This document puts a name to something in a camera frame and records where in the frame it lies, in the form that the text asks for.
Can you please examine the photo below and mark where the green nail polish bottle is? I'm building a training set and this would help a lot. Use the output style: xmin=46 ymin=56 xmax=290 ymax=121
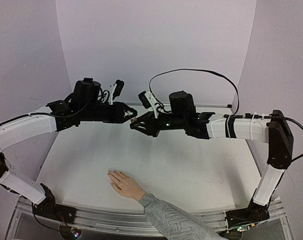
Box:
xmin=130 ymin=117 xmax=139 ymax=125

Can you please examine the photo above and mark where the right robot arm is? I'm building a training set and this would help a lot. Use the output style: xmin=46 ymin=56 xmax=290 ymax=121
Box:
xmin=130 ymin=91 xmax=294 ymax=209

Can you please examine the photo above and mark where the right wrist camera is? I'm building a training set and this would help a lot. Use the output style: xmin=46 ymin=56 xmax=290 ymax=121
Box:
xmin=138 ymin=91 xmax=162 ymax=119

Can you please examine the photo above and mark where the person's hand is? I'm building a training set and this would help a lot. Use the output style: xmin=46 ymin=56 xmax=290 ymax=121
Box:
xmin=107 ymin=170 xmax=147 ymax=202

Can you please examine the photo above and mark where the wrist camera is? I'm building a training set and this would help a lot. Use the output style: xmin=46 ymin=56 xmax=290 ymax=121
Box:
xmin=108 ymin=79 xmax=125 ymax=105
xmin=138 ymin=91 xmax=162 ymax=119

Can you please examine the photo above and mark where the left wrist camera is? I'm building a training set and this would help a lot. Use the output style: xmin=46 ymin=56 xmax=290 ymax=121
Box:
xmin=108 ymin=79 xmax=125 ymax=105

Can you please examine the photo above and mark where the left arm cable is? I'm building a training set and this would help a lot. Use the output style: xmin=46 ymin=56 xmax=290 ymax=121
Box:
xmin=0 ymin=84 xmax=110 ymax=131

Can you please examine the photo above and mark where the right camera cable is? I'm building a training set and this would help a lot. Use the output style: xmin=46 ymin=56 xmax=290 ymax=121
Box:
xmin=148 ymin=69 xmax=240 ymax=117

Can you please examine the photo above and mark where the grey sleeved forearm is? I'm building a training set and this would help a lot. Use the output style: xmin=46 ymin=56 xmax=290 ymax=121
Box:
xmin=139 ymin=193 xmax=224 ymax=240

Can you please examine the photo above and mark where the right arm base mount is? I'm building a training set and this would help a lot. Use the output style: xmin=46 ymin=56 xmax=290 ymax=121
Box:
xmin=225 ymin=200 xmax=270 ymax=230

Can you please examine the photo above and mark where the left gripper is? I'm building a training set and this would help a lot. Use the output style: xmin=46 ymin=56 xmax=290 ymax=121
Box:
xmin=81 ymin=101 xmax=139 ymax=124

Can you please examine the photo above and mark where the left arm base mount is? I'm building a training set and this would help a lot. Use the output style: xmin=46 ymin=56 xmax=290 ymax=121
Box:
xmin=32 ymin=196 xmax=77 ymax=224

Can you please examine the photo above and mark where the aluminium front rail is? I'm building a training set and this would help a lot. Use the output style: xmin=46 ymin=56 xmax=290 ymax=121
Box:
xmin=6 ymin=196 xmax=293 ymax=240

